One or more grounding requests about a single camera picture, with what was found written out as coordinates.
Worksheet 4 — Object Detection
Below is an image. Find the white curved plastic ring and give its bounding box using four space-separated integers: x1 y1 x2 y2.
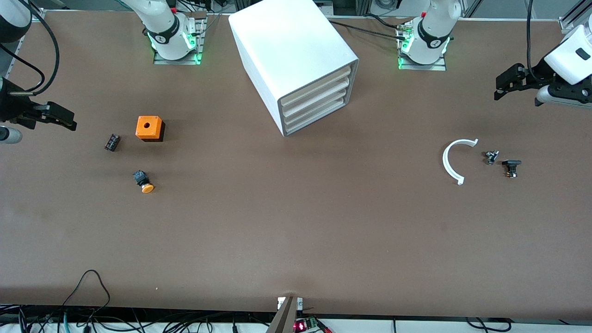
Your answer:
443 138 479 185

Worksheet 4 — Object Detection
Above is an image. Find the orange box with hole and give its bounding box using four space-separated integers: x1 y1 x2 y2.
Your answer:
135 116 166 142

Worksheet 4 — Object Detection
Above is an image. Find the circuit board with red light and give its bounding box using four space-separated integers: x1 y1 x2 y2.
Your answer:
294 317 321 333

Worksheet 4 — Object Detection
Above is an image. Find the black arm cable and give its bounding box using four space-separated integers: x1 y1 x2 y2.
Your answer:
0 0 61 95
526 0 539 83

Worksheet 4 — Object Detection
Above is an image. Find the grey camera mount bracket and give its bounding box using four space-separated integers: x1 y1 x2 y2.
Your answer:
266 296 304 333

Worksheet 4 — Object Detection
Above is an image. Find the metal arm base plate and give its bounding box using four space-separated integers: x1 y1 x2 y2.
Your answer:
398 21 447 71
154 12 207 65

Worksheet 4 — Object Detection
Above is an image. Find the black cable on table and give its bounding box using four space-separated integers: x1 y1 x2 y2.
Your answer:
329 13 410 40

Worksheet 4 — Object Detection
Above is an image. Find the black cable bundle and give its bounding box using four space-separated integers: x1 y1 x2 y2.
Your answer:
0 303 278 333

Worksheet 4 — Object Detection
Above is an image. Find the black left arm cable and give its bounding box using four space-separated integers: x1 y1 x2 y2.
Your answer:
526 0 539 83

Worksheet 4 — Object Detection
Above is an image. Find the orange push button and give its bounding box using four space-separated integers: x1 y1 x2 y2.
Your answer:
133 170 155 194

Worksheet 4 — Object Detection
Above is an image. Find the black switch part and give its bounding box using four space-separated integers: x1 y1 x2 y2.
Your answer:
502 159 522 179

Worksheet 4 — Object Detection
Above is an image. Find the black looped cable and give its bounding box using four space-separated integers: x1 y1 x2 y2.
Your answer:
62 270 111 309

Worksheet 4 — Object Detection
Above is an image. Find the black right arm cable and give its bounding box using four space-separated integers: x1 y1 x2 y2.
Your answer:
0 0 61 95

